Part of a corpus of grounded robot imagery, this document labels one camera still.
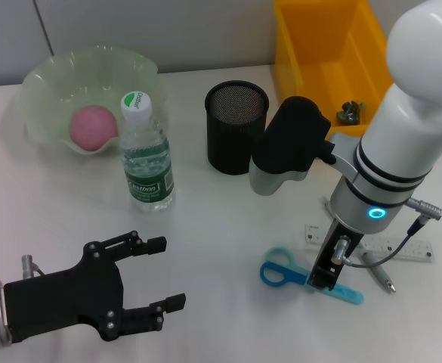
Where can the clear water bottle green label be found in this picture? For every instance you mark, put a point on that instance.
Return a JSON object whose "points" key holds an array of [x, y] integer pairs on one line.
{"points": [[147, 159]]}

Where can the silver ballpoint pen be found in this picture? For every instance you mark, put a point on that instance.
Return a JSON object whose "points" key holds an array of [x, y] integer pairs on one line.
{"points": [[379, 274]]}

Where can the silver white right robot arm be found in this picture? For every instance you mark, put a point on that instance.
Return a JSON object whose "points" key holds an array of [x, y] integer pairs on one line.
{"points": [[402, 151]]}

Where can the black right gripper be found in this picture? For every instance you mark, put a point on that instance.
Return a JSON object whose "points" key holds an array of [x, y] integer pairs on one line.
{"points": [[332, 257]]}

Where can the yellow plastic bin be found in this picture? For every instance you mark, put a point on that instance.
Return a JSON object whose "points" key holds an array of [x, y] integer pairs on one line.
{"points": [[311, 45]]}

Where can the pink peach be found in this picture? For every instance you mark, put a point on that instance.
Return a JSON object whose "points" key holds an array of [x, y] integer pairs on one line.
{"points": [[92, 128]]}

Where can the clear plastic ruler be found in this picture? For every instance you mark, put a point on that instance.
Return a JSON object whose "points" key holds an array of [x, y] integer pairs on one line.
{"points": [[402, 250]]}

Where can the pale green wavy glass bowl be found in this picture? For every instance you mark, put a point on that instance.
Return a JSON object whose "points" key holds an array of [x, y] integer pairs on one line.
{"points": [[54, 87]]}

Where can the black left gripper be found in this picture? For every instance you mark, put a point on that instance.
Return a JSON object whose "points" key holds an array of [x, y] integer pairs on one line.
{"points": [[67, 296]]}

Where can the blue scissors with sheath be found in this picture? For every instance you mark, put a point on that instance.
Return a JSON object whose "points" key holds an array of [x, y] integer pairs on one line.
{"points": [[273, 274]]}

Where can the black mesh pen holder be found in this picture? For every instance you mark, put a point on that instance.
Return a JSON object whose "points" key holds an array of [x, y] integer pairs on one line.
{"points": [[232, 140]]}

